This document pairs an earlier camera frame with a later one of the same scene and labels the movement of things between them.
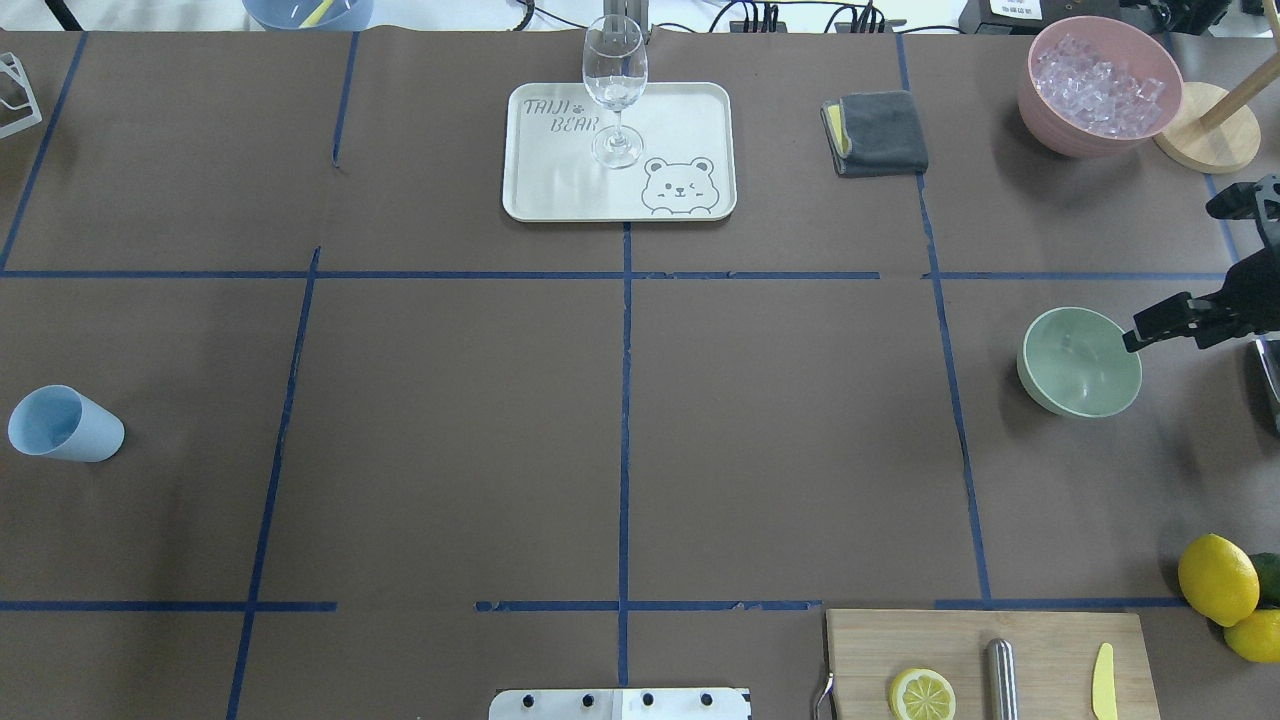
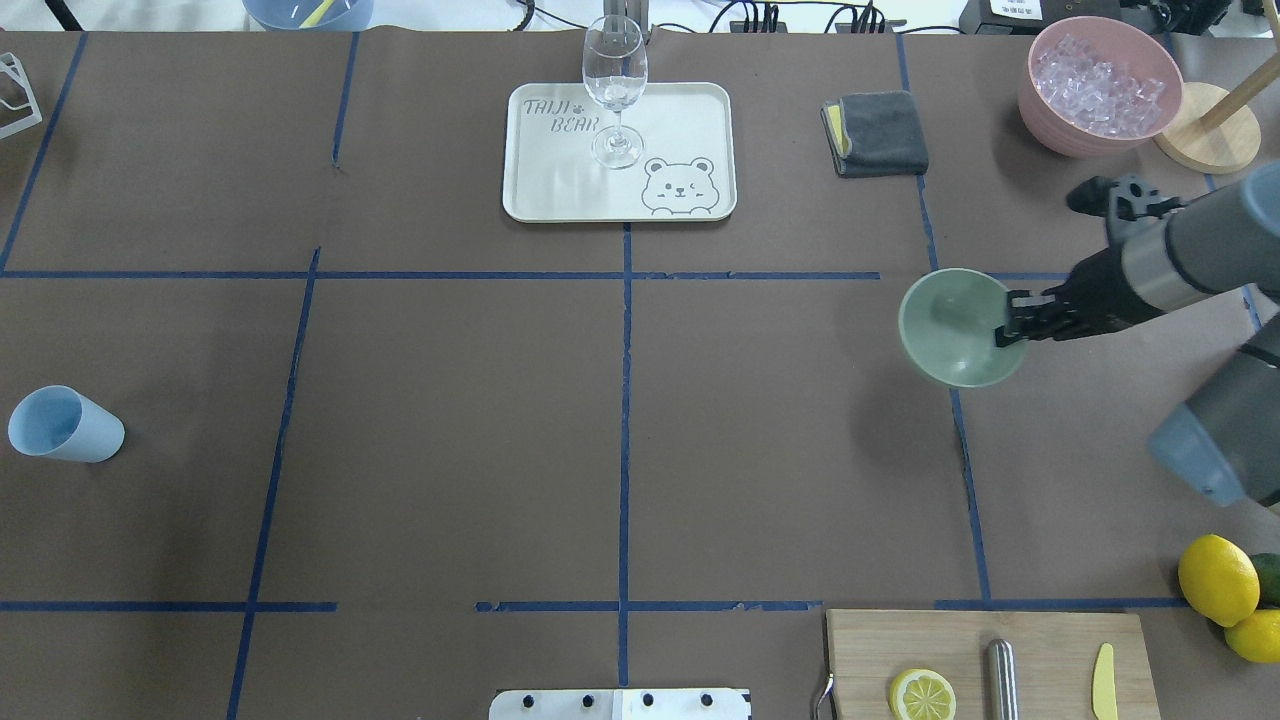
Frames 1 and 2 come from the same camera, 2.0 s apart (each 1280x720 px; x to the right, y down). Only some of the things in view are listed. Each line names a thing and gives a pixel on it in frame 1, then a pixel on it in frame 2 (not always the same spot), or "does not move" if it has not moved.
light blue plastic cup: x=59 y=421 does not move
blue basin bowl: x=288 y=15 does not move
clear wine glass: x=615 y=65 does not move
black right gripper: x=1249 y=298 -> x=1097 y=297
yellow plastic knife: x=1103 y=684 does not move
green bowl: x=1075 y=361 -> x=948 y=325
